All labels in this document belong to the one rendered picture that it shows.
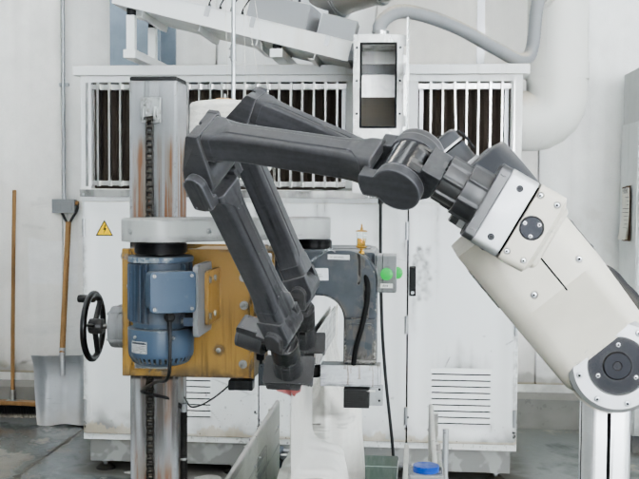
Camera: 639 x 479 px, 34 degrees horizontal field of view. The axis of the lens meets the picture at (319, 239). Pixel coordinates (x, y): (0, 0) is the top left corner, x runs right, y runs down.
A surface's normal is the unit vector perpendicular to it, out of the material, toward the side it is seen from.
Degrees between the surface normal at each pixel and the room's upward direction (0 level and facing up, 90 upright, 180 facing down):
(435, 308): 90
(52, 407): 76
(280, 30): 90
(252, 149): 126
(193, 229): 90
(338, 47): 90
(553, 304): 115
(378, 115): 44
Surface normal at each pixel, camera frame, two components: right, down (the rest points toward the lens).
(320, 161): -0.44, 0.63
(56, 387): -0.09, -0.19
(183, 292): 0.33, 0.05
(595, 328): 0.27, 0.47
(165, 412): -0.09, 0.05
